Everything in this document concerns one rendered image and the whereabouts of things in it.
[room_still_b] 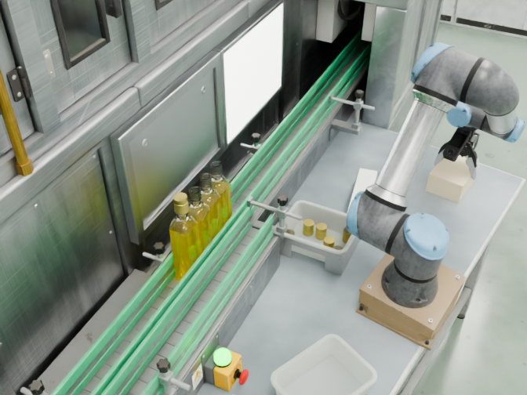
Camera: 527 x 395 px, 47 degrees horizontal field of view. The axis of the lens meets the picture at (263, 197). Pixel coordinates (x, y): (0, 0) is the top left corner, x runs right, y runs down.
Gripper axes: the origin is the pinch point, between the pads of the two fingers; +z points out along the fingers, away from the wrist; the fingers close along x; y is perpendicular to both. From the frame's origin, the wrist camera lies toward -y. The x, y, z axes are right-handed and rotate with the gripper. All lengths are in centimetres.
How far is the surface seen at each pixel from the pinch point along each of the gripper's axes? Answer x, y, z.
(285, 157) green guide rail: 42, -42, -14
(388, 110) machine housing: 34.6, 18.5, -3.7
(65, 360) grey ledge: 45, -132, -6
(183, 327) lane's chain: 28, -108, -7
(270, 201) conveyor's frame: 38, -56, -7
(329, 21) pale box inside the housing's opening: 67, 25, -29
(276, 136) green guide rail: 51, -34, -14
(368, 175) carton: 23.1, -18.8, -0.6
